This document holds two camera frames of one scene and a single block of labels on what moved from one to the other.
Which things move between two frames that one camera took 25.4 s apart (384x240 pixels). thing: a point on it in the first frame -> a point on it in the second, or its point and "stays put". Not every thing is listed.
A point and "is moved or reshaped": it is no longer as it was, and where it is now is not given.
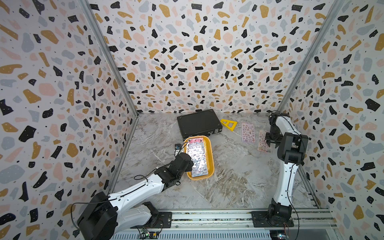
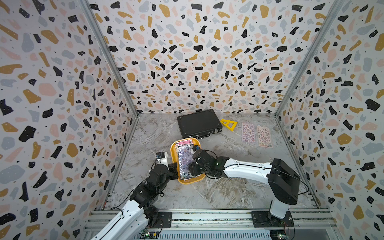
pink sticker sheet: [248, 135] stays put
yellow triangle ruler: [227, 122] stays put
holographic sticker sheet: [196, 148] is moved or reshaped
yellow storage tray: [199, 149] is moved or reshaped
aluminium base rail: [233, 224] stays put
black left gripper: [189, 167] -> [172, 168]
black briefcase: [203, 123] stays put
